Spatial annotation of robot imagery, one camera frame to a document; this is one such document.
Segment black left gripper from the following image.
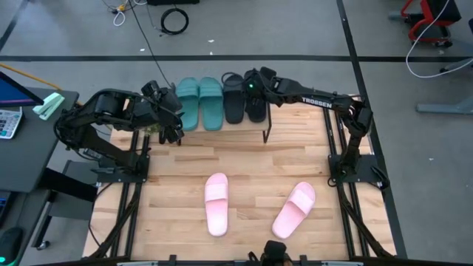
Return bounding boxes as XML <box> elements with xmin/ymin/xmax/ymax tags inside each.
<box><xmin>153</xmin><ymin>87</ymin><xmax>185</xmax><ymax>145</ymax></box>

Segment green rubber slide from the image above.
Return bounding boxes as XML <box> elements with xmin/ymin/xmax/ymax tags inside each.
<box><xmin>198</xmin><ymin>76</ymin><xmax>225</xmax><ymax>132</ymax></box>
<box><xmin>175</xmin><ymin>76</ymin><xmax>201</xmax><ymax>132</ymax></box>

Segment black rubber slide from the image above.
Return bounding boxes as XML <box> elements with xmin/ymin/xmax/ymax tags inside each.
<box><xmin>243</xmin><ymin>92</ymin><xmax>268</xmax><ymax>123</ymax></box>
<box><xmin>221</xmin><ymin>72</ymin><xmax>245</xmax><ymax>125</ymax></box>

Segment wooden shelf with black frame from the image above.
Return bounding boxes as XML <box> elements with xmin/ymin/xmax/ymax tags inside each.
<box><xmin>168</xmin><ymin>75</ymin><xmax>273</xmax><ymax>145</ymax></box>

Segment pink rubber slide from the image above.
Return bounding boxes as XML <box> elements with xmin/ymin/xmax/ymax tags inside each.
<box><xmin>204</xmin><ymin>172</ymin><xmax>230</xmax><ymax>237</ymax></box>
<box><xmin>271</xmin><ymin>181</ymin><xmax>316</xmax><ymax>240</ymax></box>

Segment black desk leg base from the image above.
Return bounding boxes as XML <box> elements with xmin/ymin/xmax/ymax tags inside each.
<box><xmin>31</xmin><ymin>168</ymin><xmax>99</xmax><ymax>250</ymax></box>

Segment black floor box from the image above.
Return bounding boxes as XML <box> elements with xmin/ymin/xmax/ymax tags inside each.
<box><xmin>146</xmin><ymin>0</ymin><xmax>200</xmax><ymax>6</ymax></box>

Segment mint green stapler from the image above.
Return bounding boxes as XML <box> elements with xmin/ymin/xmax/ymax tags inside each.
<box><xmin>32</xmin><ymin>92</ymin><xmax>66</xmax><ymax>121</ymax></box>

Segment black office desk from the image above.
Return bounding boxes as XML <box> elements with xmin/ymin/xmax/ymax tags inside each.
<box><xmin>0</xmin><ymin>87</ymin><xmax>81</xmax><ymax>193</ymax></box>

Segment red and black cart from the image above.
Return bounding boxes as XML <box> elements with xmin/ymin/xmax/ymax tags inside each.
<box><xmin>388</xmin><ymin>0</ymin><xmax>463</xmax><ymax>48</ymax></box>

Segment computer monitor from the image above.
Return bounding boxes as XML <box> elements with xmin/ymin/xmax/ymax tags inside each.
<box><xmin>0</xmin><ymin>70</ymin><xmax>44</xmax><ymax>109</ymax></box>

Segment white desk calculator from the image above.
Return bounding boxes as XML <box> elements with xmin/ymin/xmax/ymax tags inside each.
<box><xmin>0</xmin><ymin>106</ymin><xmax>24</xmax><ymax>140</ymax></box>

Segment grey table leg base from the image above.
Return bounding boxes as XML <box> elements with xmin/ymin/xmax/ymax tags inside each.
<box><xmin>415</xmin><ymin>57</ymin><xmax>473</xmax><ymax>115</ymax></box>

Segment black computer mouse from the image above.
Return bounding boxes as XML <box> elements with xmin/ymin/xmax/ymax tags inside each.
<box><xmin>0</xmin><ymin>227</ymin><xmax>24</xmax><ymax>266</ymax></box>

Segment white light bar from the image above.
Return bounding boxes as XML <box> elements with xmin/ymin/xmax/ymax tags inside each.
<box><xmin>320</xmin><ymin>260</ymin><xmax>365</xmax><ymax>266</ymax></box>

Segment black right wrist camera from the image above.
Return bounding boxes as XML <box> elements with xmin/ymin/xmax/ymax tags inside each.
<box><xmin>243</xmin><ymin>76</ymin><xmax>260</xmax><ymax>95</ymax></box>

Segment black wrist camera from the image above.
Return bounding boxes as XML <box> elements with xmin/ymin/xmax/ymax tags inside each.
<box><xmin>243</xmin><ymin>76</ymin><xmax>260</xmax><ymax>95</ymax></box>
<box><xmin>141</xmin><ymin>80</ymin><xmax>160</xmax><ymax>99</ymax></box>

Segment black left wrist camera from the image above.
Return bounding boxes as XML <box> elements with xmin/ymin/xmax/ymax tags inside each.
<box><xmin>141</xmin><ymin>80</ymin><xmax>160</xmax><ymax>99</ymax></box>

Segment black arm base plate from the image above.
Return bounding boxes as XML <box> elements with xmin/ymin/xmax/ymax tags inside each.
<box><xmin>327</xmin><ymin>154</ymin><xmax>386</xmax><ymax>185</ymax></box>
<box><xmin>96</xmin><ymin>154</ymin><xmax>151</xmax><ymax>184</ymax></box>

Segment black floor cable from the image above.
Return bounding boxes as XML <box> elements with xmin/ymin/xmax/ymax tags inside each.
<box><xmin>127</xmin><ymin>0</ymin><xmax>174</xmax><ymax>88</ymax></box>

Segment coiled black cable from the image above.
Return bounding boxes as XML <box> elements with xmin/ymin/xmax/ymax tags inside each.
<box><xmin>160</xmin><ymin>7</ymin><xmax>190</xmax><ymax>37</ymax></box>

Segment short white looped cable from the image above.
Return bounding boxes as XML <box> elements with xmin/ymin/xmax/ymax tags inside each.
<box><xmin>112</xmin><ymin>0</ymin><xmax>149</xmax><ymax>27</ymax></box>

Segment yellow floor cable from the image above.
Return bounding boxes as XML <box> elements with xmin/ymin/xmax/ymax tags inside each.
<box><xmin>0</xmin><ymin>62</ymin><xmax>93</xmax><ymax>114</ymax></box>

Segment long white floor cable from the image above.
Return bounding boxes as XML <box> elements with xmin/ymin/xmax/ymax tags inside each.
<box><xmin>405</xmin><ymin>0</ymin><xmax>473</xmax><ymax>79</ymax></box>

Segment black aluminium table frame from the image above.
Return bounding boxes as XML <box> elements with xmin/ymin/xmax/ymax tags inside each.
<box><xmin>88</xmin><ymin>94</ymin><xmax>396</xmax><ymax>259</ymax></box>

